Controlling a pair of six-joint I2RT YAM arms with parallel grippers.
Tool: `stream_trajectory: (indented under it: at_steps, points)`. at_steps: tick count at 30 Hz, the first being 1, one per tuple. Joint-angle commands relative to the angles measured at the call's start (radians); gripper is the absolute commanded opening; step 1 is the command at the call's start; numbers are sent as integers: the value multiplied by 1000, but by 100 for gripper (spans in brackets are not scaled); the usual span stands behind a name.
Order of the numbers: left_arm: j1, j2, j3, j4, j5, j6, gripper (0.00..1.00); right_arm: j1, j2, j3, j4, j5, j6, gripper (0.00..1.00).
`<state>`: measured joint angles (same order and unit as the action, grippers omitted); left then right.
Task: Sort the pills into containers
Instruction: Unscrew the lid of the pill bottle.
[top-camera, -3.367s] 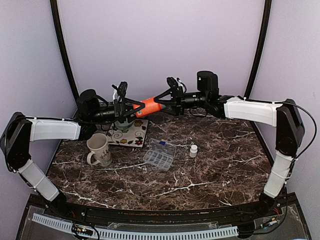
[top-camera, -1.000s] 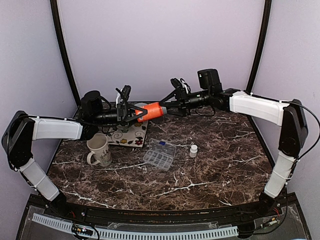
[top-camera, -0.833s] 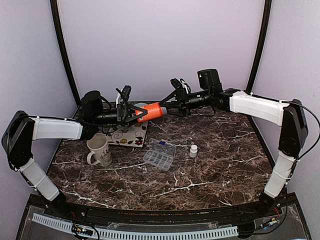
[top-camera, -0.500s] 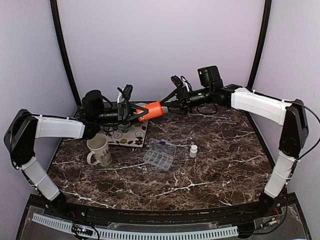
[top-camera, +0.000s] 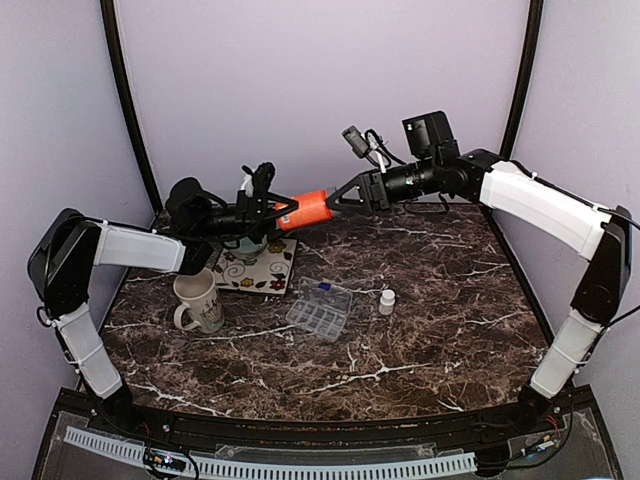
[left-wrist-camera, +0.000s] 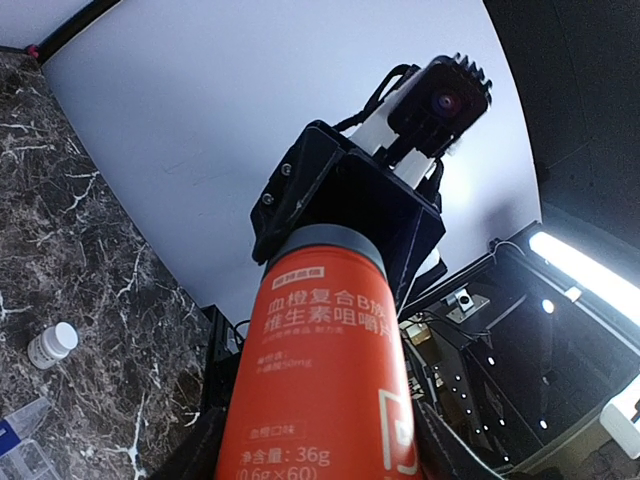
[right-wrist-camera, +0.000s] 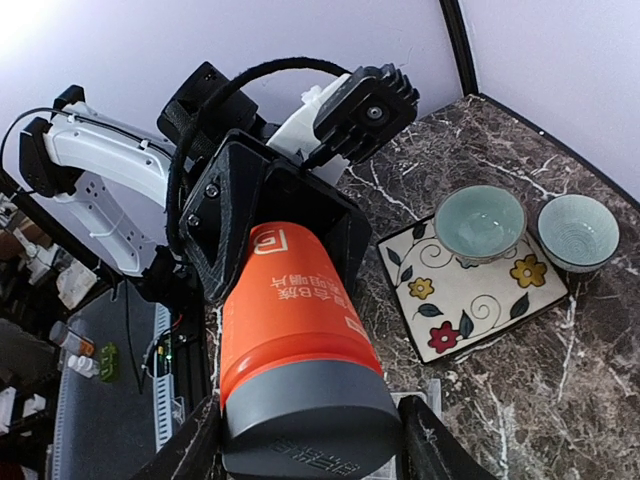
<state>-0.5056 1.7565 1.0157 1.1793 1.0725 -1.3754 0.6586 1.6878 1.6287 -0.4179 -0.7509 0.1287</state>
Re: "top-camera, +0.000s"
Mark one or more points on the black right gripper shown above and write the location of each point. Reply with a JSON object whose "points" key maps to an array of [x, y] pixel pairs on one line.
{"points": [[372, 191]]}

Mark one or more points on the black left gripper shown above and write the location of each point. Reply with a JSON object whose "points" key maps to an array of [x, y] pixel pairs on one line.
{"points": [[250, 209]]}

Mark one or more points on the orange bottle with grey lid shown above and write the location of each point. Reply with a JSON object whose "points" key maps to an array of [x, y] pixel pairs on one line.
{"points": [[312, 210]]}

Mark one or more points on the clear plastic pill organizer box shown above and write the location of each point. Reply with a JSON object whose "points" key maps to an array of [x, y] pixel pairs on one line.
{"points": [[320, 308]]}

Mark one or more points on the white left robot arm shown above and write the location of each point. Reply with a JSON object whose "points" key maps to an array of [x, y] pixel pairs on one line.
{"points": [[61, 265]]}

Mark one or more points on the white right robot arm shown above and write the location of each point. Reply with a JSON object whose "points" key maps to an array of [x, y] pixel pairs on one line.
{"points": [[600, 235]]}

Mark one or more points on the teal striped ceramic bowl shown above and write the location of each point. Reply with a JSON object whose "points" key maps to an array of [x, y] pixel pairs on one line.
{"points": [[248, 251]]}

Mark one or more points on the square floral ceramic plate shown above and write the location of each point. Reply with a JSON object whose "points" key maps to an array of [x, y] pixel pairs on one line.
{"points": [[268, 273]]}

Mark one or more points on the beige printed ceramic mug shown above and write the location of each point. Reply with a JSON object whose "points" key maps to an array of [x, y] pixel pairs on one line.
{"points": [[199, 306]]}

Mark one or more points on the small white pill bottle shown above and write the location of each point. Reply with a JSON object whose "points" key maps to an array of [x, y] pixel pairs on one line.
{"points": [[387, 302]]}

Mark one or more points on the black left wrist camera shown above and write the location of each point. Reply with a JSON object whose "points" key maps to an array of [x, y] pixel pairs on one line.
{"points": [[188, 206]]}

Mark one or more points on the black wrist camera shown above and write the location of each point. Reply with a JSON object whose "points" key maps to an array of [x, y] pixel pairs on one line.
{"points": [[188, 206], [429, 136]]}

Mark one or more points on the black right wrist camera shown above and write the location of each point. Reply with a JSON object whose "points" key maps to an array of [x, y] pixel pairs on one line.
{"points": [[429, 136]]}

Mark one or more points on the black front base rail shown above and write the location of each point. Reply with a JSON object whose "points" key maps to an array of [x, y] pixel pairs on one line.
{"points": [[175, 421]]}

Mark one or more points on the black left frame post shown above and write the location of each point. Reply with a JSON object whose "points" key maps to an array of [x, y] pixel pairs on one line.
{"points": [[126, 100]]}

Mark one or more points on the black frame post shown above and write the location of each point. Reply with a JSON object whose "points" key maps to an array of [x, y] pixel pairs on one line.
{"points": [[526, 64], [126, 100]]}

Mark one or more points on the black right frame post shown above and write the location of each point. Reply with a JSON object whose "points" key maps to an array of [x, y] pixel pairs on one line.
{"points": [[526, 64]]}

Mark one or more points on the white slotted cable duct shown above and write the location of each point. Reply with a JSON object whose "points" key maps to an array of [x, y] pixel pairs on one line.
{"points": [[237, 462]]}

